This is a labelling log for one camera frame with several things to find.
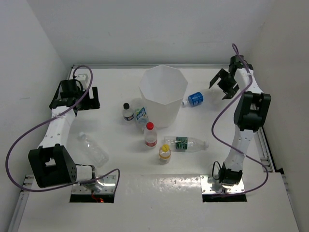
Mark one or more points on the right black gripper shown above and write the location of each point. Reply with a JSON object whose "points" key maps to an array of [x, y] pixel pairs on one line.
{"points": [[231, 90]]}

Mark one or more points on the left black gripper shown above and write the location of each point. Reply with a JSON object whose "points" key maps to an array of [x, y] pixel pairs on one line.
{"points": [[91, 103]]}

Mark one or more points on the blue label plastic bottle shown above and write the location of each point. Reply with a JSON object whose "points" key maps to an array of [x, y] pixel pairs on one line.
{"points": [[205, 96]]}

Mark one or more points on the red cap plastic bottle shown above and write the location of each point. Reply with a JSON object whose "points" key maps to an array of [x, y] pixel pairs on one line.
{"points": [[150, 135]]}

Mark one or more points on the green label plastic bottle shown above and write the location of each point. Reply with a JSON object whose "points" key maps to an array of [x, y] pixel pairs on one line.
{"points": [[185, 144]]}

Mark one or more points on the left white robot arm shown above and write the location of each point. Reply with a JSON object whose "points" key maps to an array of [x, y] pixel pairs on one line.
{"points": [[50, 162]]}

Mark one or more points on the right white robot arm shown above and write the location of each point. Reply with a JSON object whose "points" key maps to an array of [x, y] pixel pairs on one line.
{"points": [[249, 116]]}

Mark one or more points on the white octagonal plastic bin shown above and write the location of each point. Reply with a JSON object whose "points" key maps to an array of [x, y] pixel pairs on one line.
{"points": [[162, 89]]}

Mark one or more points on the black cap small bottle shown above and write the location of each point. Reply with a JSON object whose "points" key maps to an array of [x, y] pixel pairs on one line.
{"points": [[128, 113]]}

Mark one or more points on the light blue label bottle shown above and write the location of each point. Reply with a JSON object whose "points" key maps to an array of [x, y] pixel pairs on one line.
{"points": [[141, 117]]}

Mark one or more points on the clear unlabelled plastic bottle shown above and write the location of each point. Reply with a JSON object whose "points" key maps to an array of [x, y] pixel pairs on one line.
{"points": [[98, 156]]}

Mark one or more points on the yellow cap small bottle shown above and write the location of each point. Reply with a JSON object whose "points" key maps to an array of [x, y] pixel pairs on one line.
{"points": [[164, 154]]}

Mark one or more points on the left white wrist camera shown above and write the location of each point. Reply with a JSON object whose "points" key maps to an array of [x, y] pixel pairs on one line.
{"points": [[83, 78]]}

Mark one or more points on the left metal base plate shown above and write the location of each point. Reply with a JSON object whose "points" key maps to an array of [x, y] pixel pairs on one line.
{"points": [[100, 187]]}

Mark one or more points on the metal base plate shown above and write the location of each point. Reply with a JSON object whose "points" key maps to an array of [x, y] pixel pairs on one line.
{"points": [[210, 186], [100, 187]]}

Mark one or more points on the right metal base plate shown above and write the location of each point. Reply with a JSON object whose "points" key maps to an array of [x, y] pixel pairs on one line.
{"points": [[210, 186]]}

